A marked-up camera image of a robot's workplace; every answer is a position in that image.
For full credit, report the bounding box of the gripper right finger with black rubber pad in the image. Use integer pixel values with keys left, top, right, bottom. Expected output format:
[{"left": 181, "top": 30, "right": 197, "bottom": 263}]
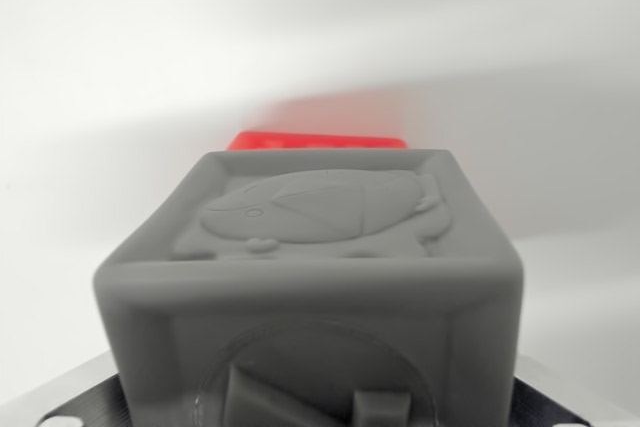
[{"left": 505, "top": 354, "right": 640, "bottom": 427}]

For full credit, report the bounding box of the gripper left finger with black rubber pad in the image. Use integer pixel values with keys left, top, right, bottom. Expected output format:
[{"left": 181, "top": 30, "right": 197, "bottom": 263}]
[{"left": 0, "top": 350, "right": 133, "bottom": 427}]

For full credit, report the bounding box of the grey embossed rubber cube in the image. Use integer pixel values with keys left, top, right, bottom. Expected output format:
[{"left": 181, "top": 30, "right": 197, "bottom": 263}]
[{"left": 92, "top": 148, "right": 525, "bottom": 427}]

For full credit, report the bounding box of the red rubber cube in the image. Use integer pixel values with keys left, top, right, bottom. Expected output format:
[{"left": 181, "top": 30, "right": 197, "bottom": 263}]
[{"left": 225, "top": 130, "right": 407, "bottom": 153}]

